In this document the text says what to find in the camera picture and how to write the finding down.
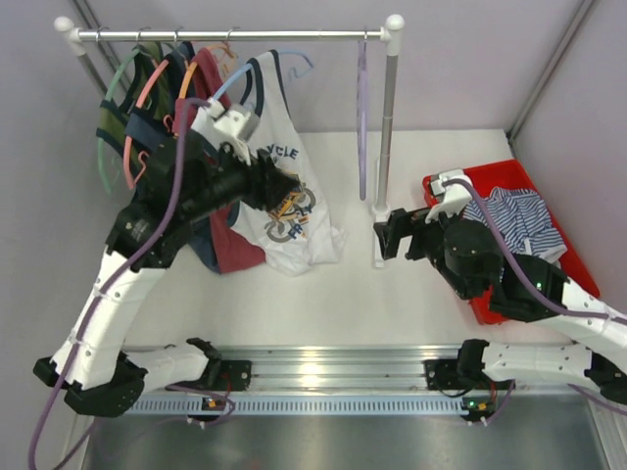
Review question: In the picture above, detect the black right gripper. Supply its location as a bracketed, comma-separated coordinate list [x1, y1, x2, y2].
[374, 199, 475, 302]

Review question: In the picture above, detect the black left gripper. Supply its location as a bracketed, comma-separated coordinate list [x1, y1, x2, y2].
[178, 137, 298, 222]

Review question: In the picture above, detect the white printed tank top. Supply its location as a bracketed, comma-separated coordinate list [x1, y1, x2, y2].
[231, 50, 345, 276]

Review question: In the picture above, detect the light blue hanger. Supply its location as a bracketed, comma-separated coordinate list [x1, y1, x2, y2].
[211, 49, 314, 101]

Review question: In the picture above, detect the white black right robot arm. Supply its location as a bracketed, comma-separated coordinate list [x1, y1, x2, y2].
[373, 209, 626, 404]

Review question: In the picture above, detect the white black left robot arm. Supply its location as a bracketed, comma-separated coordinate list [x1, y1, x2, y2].
[33, 131, 300, 418]

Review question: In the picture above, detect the maroon tank top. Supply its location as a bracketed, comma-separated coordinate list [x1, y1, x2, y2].
[170, 48, 268, 275]

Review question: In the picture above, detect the pink hanger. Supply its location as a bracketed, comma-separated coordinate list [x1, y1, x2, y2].
[122, 58, 169, 190]

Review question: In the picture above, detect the navy blue tank top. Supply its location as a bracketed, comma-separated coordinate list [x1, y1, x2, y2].
[121, 41, 221, 275]

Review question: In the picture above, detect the orange hanger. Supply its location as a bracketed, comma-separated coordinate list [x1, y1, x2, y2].
[174, 43, 241, 128]

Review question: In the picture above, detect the lilac purple hanger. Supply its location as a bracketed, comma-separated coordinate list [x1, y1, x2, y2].
[356, 37, 368, 201]

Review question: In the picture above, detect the olive green tank top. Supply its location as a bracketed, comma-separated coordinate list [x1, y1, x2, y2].
[95, 41, 168, 197]

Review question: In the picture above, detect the green hanger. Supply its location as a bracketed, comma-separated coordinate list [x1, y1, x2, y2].
[96, 46, 143, 195]

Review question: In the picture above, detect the blue white striped garment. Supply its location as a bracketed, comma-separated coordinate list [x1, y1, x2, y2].
[483, 187, 567, 263]

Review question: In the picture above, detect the metal clothes rack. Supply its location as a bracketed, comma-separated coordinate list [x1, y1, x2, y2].
[53, 13, 406, 269]

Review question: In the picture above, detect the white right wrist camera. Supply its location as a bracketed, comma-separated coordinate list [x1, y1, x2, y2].
[425, 168, 472, 223]

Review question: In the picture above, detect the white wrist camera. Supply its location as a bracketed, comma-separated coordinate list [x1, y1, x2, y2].
[425, 168, 472, 223]
[191, 99, 260, 159]

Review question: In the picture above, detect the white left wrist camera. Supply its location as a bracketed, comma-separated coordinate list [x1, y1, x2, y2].
[191, 99, 260, 159]

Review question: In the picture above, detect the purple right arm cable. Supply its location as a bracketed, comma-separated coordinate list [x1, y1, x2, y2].
[443, 176, 627, 327]

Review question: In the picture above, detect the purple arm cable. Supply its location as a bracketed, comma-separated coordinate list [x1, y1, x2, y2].
[26, 96, 217, 470]
[443, 176, 627, 327]

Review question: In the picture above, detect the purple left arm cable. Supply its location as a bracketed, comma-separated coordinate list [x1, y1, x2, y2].
[26, 96, 217, 470]

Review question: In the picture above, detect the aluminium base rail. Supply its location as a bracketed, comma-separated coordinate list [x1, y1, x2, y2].
[112, 345, 627, 393]

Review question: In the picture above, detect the perforated light blue cable duct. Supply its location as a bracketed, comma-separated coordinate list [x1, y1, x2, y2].
[129, 393, 493, 416]

